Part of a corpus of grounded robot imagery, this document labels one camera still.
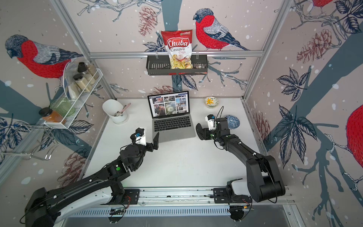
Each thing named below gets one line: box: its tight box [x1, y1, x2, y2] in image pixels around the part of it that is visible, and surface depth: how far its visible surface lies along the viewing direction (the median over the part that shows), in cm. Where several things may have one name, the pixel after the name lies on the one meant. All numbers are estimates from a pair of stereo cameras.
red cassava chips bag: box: [160, 29, 194, 70], surface depth 83 cm
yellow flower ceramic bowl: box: [204, 96, 220, 109], surface depth 117 cm
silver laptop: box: [147, 90, 196, 143], surface depth 105 cm
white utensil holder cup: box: [102, 98, 128, 124], surface depth 102 cm
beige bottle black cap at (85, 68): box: [77, 61, 99, 80], surface depth 85 cm
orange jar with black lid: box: [38, 107, 67, 125], surface depth 63 cm
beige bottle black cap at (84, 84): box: [72, 73, 93, 93], surface depth 78 cm
